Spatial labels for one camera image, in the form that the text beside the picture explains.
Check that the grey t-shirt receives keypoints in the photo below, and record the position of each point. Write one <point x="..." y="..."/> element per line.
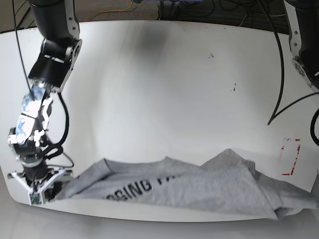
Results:
<point x="225" y="184"/>

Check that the red tape marking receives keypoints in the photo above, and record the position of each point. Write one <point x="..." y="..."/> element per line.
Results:
<point x="289" y="155"/>

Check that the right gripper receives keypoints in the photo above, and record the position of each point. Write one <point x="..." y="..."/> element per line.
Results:
<point x="38" y="171"/>

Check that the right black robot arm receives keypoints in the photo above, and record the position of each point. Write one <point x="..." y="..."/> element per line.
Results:
<point x="57" y="23"/>

